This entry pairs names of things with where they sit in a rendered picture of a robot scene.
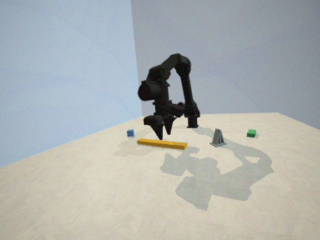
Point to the green rectangular block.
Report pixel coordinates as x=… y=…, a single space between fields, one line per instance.
x=251 y=133

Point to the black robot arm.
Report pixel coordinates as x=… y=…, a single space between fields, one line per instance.
x=156 y=87

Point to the small blue cube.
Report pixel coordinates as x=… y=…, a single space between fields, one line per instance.
x=130 y=133

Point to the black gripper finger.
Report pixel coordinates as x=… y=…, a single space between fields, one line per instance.
x=168 y=124
x=158 y=129

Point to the yellow bar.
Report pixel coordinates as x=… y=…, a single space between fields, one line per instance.
x=162 y=144

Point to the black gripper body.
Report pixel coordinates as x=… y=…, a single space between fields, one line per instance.
x=158 y=116

